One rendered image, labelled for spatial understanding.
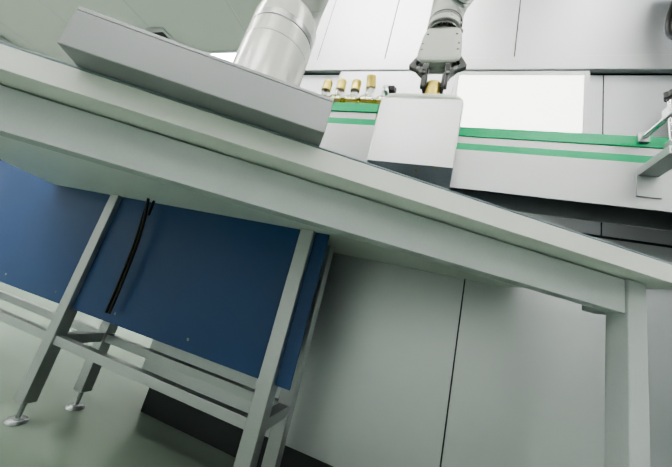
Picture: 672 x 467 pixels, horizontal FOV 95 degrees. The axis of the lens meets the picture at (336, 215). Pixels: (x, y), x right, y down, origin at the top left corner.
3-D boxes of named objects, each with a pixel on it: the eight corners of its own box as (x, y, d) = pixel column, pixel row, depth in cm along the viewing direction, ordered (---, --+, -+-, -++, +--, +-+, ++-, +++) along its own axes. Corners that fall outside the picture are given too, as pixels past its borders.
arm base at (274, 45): (306, 108, 44) (337, 15, 50) (173, 64, 42) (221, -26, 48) (298, 165, 62) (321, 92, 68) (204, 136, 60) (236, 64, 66)
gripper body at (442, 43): (463, 42, 80) (457, 78, 77) (423, 43, 83) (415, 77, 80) (467, 16, 73) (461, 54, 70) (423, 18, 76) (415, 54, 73)
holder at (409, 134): (444, 214, 84) (452, 163, 88) (453, 167, 59) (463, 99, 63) (382, 206, 89) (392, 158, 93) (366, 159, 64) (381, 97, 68)
